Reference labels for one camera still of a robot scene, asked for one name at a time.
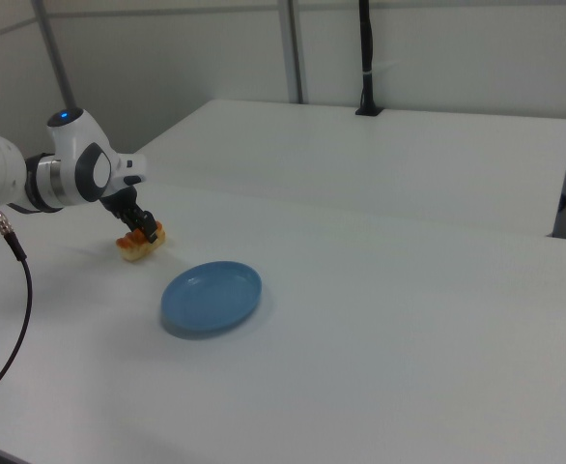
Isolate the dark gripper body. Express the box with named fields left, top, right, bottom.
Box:
left=99, top=186, right=144, bottom=223

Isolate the toy bread loaf orange crust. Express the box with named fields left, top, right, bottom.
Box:
left=114, top=220, right=168, bottom=265

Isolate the blue plastic plate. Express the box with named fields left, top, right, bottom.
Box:
left=160, top=260, right=264, bottom=339

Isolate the black robot cable with connector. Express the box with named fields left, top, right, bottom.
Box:
left=0, top=179, right=34, bottom=408

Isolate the grey metal partition post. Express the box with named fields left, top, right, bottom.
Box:
left=31, top=0, right=77, bottom=110
left=278, top=0, right=309, bottom=103

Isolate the grey partition wall rail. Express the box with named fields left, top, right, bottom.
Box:
left=36, top=8, right=566, bottom=21

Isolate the black camera stand pole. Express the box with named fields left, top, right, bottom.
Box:
left=354, top=0, right=384, bottom=117

